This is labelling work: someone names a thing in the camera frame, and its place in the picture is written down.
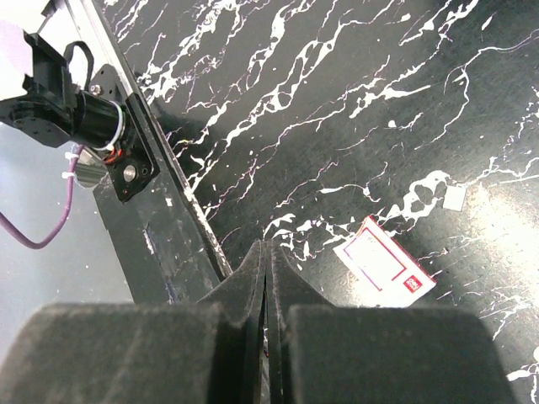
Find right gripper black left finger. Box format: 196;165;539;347
1;242;265;403

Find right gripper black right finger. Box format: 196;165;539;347
265;243;515;403

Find red white staple box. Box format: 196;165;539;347
334;216;436;308

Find small white staple piece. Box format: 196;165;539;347
442;185;467;211

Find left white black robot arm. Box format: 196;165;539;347
1;21;127;151

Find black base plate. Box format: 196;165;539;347
91;65;232;304

